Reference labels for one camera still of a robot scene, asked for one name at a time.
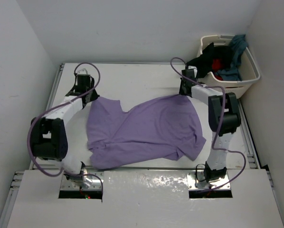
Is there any purple t shirt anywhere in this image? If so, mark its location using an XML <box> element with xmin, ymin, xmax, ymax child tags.
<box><xmin>86</xmin><ymin>95</ymin><xmax>206</xmax><ymax>170</ymax></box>

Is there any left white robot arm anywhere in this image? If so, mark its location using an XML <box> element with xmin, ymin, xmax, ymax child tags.
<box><xmin>28</xmin><ymin>71</ymin><xmax>99</xmax><ymax>177</ymax></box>

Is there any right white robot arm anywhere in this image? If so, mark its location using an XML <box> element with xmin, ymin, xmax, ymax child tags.
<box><xmin>180</xmin><ymin>66</ymin><xmax>241</xmax><ymax>182</ymax></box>

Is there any black garment in basket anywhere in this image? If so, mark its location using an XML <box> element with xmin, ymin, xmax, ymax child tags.
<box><xmin>186</xmin><ymin>42</ymin><xmax>233</xmax><ymax>78</ymax></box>

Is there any red garment in basket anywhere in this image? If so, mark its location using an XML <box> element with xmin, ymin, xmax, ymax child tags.
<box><xmin>212</xmin><ymin>58</ymin><xmax>224</xmax><ymax>81</ymax></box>

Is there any beige laundry basket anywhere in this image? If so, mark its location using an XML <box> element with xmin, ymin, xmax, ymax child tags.
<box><xmin>197</xmin><ymin>35</ymin><xmax>261</xmax><ymax>98</ymax></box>

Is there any teal shirt in basket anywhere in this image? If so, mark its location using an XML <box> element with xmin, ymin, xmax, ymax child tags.
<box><xmin>218</xmin><ymin>34</ymin><xmax>248</xmax><ymax>81</ymax></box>

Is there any white front cover board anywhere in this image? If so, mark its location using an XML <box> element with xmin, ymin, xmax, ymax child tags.
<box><xmin>8</xmin><ymin>170</ymin><xmax>283</xmax><ymax>228</ymax></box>

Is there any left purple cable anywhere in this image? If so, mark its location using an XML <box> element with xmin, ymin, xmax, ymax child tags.
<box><xmin>28</xmin><ymin>62</ymin><xmax>104</xmax><ymax>195</ymax></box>

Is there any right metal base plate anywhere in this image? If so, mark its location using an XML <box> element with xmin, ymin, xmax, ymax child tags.
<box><xmin>187</xmin><ymin>170</ymin><xmax>231</xmax><ymax>191</ymax></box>

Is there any metal base plate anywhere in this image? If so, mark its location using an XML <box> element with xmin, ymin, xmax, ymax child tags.
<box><xmin>187</xmin><ymin>170</ymin><xmax>231</xmax><ymax>191</ymax></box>
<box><xmin>60</xmin><ymin>168</ymin><xmax>104</xmax><ymax>191</ymax></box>

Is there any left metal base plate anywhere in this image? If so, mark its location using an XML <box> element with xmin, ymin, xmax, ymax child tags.
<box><xmin>60</xmin><ymin>168</ymin><xmax>104</xmax><ymax>191</ymax></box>

